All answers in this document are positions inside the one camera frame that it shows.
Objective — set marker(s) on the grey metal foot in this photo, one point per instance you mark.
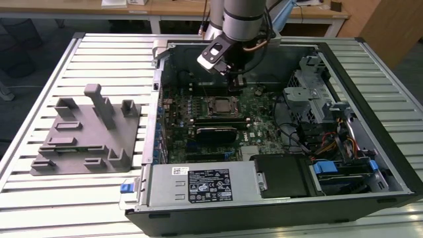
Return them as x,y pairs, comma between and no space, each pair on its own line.
7,93

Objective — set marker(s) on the blue case latch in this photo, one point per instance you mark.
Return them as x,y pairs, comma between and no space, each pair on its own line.
127,187

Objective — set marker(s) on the small dark box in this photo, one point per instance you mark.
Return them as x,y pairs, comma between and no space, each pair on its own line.
335,6

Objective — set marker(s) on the white box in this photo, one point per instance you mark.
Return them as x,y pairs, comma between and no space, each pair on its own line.
114,3

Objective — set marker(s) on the grey metal drive cage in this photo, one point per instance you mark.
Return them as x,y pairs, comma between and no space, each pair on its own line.
303,96

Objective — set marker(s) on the black graphics card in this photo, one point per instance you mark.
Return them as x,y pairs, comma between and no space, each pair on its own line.
215,136

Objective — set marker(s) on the green motherboard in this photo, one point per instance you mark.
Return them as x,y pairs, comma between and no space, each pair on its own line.
265,116

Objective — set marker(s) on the black open PC case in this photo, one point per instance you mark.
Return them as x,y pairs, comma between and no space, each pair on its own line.
231,220

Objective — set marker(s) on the black plastic shroud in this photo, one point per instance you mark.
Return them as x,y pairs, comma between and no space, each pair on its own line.
285,176

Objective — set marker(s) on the silver chipset heatsink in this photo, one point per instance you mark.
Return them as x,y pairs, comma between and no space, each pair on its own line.
251,151

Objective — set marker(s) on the black RAM slot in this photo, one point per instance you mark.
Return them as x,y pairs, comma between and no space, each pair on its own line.
211,86
211,92

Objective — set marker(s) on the grey parts rack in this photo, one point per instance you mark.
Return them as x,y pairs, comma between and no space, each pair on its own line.
95,138

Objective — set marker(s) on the wooden cabinet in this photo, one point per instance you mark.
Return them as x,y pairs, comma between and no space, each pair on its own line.
390,29

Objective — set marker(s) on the CPU socket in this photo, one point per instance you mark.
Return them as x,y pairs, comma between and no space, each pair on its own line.
207,110

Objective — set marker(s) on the silver CPU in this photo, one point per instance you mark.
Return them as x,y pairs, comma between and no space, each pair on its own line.
222,106

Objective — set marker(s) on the black RAM stick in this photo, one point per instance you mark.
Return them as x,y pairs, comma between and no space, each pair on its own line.
222,126

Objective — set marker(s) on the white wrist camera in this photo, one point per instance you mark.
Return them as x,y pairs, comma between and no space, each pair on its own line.
213,53

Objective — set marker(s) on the silver power supply unit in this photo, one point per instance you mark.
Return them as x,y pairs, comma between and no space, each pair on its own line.
165,188

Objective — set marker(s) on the green RAM stick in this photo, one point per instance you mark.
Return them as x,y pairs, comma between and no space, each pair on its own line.
83,149

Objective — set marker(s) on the hard disk in blue carrier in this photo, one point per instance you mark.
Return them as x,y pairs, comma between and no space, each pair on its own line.
326,167

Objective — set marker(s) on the black bin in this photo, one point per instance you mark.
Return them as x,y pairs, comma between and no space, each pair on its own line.
20,37

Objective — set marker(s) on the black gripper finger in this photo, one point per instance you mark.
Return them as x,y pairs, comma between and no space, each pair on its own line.
237,89

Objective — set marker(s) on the wooden desk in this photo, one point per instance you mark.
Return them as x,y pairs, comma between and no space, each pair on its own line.
66,11

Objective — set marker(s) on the black expansion slot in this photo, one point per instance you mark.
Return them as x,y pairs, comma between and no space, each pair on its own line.
205,156

